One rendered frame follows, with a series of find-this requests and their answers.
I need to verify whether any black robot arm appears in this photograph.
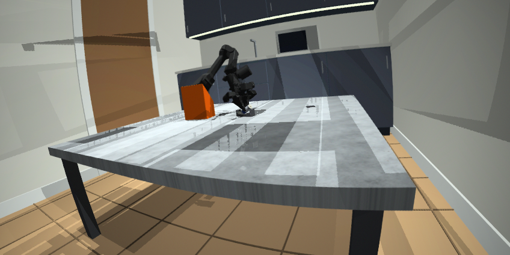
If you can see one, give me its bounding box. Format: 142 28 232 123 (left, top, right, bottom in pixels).
193 45 255 92

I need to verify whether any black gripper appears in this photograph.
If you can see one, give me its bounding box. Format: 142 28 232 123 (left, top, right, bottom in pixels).
223 81 257 112

